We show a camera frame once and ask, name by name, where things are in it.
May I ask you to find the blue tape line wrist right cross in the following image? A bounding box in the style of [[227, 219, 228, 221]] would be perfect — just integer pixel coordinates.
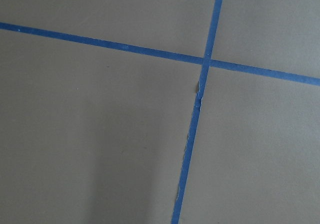
[[170, 0, 223, 224]]

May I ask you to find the blue tape line wrist right long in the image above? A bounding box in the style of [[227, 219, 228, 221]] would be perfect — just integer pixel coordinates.
[[0, 22, 320, 86]]

